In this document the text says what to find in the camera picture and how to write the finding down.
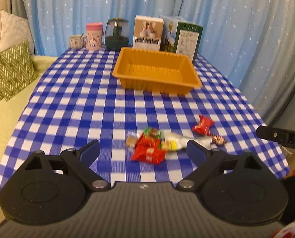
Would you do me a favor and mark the red snack packet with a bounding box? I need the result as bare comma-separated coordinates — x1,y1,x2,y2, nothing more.
131,134,166,165
192,114,215,136

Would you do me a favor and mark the white green snack pouch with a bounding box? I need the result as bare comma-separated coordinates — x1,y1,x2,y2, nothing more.
160,132,212,151

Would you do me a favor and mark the green candy packet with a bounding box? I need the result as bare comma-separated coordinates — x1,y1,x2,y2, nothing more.
143,127,162,139

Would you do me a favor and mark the dark red chocolate packet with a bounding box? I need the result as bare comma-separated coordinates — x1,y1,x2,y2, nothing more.
211,134,227,146

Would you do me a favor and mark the light yellow sofa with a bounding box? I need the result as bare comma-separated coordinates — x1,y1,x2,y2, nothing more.
0,55,57,223

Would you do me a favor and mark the orange clear snack packet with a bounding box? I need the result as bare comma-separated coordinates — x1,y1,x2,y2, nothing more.
125,131,143,152

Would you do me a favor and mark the blue white checkered tablecloth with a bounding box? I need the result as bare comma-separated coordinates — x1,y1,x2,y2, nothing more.
0,50,290,189

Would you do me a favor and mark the blue star curtain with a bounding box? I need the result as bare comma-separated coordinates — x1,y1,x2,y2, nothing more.
8,0,295,127

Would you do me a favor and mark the green chevron cushion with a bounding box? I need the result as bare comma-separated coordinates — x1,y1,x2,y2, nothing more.
0,40,38,101

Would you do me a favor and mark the orange plastic tray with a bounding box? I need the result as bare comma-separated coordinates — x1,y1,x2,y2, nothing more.
112,47,202,96

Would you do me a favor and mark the small patterned ceramic mug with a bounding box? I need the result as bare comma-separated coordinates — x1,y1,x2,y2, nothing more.
68,34,86,49

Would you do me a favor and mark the green milk carton box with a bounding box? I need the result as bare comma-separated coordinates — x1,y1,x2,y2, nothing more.
160,15,203,63

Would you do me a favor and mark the white cushion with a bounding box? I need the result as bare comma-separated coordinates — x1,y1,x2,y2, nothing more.
0,10,35,55

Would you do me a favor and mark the pink cartoon cup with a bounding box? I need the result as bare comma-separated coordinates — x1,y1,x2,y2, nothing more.
86,22,103,51

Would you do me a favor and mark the dark green glass humidifier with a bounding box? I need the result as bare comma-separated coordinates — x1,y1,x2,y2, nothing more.
104,18,129,51

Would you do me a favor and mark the white humidifier box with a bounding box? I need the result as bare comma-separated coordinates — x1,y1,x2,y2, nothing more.
132,15,164,51

